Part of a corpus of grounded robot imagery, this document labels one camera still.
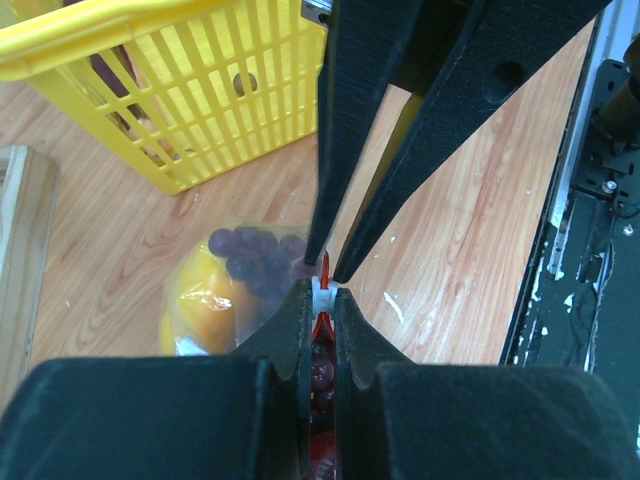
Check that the clear zip bag orange zipper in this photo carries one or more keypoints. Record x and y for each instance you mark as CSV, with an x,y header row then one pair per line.
x,y
322,441

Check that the white zipper slider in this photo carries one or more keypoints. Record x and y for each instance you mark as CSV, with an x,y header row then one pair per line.
x,y
323,299

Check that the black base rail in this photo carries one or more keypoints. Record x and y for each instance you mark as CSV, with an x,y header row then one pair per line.
x,y
578,305

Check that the dark purple grape bunch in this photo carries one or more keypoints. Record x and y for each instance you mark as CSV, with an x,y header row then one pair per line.
x,y
268,265

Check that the orange mango toy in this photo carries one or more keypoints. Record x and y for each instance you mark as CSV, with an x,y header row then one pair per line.
x,y
203,307

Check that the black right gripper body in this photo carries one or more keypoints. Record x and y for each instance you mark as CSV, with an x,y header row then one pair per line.
x,y
317,11

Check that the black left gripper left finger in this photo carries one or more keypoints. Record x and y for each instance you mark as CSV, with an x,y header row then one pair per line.
x,y
243,415

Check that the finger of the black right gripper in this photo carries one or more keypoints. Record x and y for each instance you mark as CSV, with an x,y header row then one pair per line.
x,y
365,44
463,61

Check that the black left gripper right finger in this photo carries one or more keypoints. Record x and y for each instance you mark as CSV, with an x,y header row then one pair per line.
x,y
396,419

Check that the wooden clothes rack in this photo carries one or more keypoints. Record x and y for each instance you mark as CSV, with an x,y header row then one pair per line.
x,y
29,187

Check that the yellow plastic basket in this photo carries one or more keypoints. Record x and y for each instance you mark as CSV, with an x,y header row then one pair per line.
x,y
152,80

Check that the loose tan longan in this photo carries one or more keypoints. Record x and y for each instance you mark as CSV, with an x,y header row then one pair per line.
x,y
242,84

